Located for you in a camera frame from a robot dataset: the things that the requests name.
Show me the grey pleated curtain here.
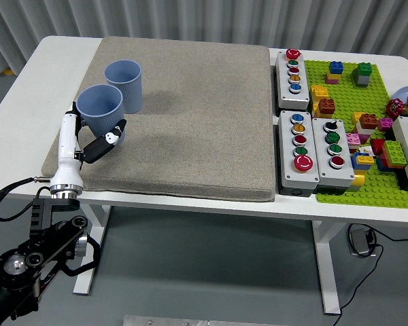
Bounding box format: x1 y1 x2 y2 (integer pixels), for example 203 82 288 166
0 0 408 77

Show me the lime green toy brick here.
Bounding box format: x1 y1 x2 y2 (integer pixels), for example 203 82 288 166
382 140 408 167

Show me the light blue plate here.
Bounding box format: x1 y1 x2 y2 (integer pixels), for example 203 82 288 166
393 86 408 110

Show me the orange-brown toy brick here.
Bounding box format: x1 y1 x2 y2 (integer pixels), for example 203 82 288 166
358 113 378 130

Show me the red toy brick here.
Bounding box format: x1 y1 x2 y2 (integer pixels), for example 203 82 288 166
370 139 387 156

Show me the grey-brown fabric mat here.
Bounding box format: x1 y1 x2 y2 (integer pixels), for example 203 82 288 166
41 36 277 203

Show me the narrow five-button control box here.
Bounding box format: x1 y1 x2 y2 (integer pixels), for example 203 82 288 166
274 48 311 111

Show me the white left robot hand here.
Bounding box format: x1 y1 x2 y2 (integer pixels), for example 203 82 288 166
48 101 128 192

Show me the four-button box black switch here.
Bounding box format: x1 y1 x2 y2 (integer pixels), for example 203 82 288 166
311 117 356 196

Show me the white push-button control box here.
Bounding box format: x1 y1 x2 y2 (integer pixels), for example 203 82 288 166
391 115 408 184

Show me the grey toy brick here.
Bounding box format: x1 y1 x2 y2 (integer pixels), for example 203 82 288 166
352 69 371 88

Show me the red toy fruit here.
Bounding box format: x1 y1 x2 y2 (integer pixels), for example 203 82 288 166
386 98 405 119

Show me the five-button box large red mushroom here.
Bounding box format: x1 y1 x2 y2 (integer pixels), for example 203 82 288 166
277 110 321 198

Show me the white table leg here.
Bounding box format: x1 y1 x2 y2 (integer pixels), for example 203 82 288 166
311 219 341 315
73 203 112 295

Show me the grey power adapter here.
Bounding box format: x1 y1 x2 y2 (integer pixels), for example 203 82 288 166
348 228 375 257

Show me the blue ribbed plastic cup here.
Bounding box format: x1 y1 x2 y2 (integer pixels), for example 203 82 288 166
75 84 126 147
103 60 142 115

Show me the brown toy brick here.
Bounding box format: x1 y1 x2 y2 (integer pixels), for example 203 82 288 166
318 98 337 115

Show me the green studded baseplate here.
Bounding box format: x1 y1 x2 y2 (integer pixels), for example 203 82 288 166
304 59 408 211

